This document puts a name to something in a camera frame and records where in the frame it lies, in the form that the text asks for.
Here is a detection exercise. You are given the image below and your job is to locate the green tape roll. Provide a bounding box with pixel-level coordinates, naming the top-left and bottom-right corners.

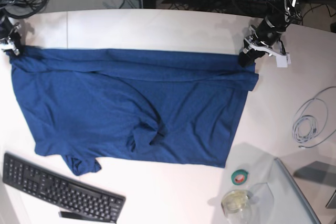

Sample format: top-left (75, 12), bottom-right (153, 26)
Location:
top-left (231, 169), bottom-right (248, 185)

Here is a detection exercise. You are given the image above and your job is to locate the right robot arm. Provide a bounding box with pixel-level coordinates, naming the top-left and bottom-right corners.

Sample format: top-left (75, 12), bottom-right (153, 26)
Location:
top-left (1, 0), bottom-right (49, 56)

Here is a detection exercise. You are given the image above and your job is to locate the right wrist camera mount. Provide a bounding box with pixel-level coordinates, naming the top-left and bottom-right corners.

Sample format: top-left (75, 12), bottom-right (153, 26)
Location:
top-left (1, 23), bottom-right (23, 56)

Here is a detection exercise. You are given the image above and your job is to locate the clear tape dispenser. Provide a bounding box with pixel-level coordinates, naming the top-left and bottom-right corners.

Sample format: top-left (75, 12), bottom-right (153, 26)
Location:
top-left (221, 190), bottom-right (253, 223)

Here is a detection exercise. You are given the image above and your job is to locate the black computer keyboard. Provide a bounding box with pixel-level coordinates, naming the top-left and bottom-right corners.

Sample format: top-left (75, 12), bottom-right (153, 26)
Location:
top-left (3, 153), bottom-right (126, 223)

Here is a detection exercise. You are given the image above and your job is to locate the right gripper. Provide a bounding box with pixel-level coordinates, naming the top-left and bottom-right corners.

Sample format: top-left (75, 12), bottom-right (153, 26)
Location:
top-left (1, 16), bottom-right (24, 56)

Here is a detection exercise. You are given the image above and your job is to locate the coiled white cable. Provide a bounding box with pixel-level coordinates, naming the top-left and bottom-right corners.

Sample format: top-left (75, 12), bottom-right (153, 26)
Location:
top-left (291, 86), bottom-right (336, 150)

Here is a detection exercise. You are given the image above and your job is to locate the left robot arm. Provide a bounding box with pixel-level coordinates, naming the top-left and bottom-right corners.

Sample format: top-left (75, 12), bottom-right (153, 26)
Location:
top-left (232, 0), bottom-right (302, 68)

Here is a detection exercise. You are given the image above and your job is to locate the dark blue t-shirt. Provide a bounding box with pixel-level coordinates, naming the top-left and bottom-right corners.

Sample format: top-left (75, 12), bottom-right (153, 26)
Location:
top-left (9, 46), bottom-right (259, 176)

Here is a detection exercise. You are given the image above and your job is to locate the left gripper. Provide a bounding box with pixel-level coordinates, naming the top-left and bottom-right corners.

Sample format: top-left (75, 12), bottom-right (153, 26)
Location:
top-left (238, 15), bottom-right (287, 68)

